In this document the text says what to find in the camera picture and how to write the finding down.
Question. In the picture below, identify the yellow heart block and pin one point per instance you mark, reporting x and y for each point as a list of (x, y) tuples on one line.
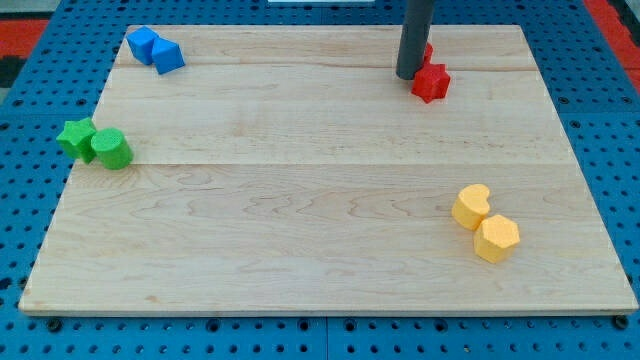
[(471, 206)]

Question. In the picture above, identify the yellow hexagon block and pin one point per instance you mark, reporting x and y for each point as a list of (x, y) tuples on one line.
[(496, 238)]

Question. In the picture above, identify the light wooden board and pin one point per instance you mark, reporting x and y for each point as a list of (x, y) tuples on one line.
[(287, 171)]

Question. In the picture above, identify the red star block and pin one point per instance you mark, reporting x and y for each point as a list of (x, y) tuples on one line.
[(431, 82)]

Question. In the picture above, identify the red block behind rod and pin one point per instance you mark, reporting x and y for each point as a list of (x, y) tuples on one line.
[(428, 54)]

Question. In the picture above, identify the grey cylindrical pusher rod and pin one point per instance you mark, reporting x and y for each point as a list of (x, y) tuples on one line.
[(414, 36)]

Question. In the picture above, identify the blue cube block right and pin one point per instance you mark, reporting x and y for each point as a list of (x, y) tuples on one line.
[(166, 56)]

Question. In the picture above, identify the blue cube block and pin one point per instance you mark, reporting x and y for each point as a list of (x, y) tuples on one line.
[(166, 56), (141, 43)]

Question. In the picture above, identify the green cylinder block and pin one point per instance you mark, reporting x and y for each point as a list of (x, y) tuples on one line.
[(112, 148)]

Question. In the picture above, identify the blue cube block left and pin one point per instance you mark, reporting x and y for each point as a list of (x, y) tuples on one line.
[(141, 43)]

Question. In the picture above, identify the green star block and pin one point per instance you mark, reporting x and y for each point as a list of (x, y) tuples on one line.
[(75, 139)]

